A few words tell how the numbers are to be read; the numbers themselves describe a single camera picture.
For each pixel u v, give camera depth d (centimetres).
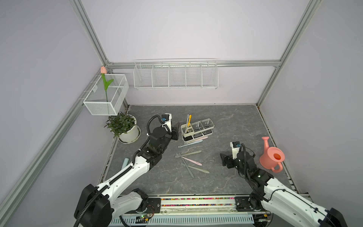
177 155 91
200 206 74
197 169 86
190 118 92
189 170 85
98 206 39
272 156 80
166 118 64
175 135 68
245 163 60
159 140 56
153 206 73
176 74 99
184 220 158
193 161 89
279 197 52
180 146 96
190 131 92
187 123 94
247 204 74
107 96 83
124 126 86
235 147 71
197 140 99
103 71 85
